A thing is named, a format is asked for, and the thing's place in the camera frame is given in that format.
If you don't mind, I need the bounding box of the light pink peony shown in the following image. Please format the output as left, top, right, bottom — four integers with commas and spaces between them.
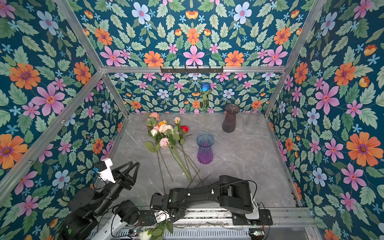
159, 138, 171, 149

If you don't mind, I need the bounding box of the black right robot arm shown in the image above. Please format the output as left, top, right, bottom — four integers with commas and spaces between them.
150, 175, 260, 223

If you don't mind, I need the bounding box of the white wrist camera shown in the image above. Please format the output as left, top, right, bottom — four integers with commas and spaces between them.
94, 158, 116, 183
155, 211, 170, 224

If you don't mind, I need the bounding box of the aluminium front rail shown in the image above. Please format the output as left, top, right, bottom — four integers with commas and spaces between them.
67, 207, 319, 229

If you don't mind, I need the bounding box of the clear glass vase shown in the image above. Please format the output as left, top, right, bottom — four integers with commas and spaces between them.
243, 109, 262, 134

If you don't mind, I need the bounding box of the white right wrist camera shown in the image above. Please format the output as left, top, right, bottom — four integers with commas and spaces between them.
155, 211, 170, 224

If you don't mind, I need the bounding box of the dark smoky glass vase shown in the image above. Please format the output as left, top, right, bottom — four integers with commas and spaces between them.
222, 104, 240, 133

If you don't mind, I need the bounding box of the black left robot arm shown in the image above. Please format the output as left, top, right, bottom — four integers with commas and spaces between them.
58, 158, 140, 240

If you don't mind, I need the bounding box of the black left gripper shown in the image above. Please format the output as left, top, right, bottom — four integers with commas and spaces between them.
91, 160, 140, 220

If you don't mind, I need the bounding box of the black wall hook rack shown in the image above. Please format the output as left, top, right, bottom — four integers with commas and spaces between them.
160, 66, 224, 74

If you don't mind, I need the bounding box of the purple blue glass vase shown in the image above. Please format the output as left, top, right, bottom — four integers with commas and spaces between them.
196, 133, 215, 165

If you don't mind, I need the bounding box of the cream pink peony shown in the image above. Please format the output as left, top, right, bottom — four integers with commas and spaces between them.
159, 124, 174, 135

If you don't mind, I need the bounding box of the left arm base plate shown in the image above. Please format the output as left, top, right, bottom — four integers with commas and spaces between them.
138, 210, 157, 227

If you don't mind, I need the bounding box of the cream peach rose bud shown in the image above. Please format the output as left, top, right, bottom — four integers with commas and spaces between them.
174, 117, 181, 125

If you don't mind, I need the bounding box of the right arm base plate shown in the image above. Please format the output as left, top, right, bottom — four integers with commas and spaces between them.
232, 209, 274, 226

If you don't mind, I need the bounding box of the red rose at pile edge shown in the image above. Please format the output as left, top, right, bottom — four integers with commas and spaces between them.
181, 126, 190, 134

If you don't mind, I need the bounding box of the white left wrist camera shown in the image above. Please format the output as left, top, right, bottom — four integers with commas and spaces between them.
94, 158, 116, 183

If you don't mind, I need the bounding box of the pink carnation top flower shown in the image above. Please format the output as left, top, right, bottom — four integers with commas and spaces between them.
149, 112, 160, 121

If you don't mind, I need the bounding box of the blue artificial rose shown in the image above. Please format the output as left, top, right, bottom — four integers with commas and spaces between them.
200, 83, 211, 133

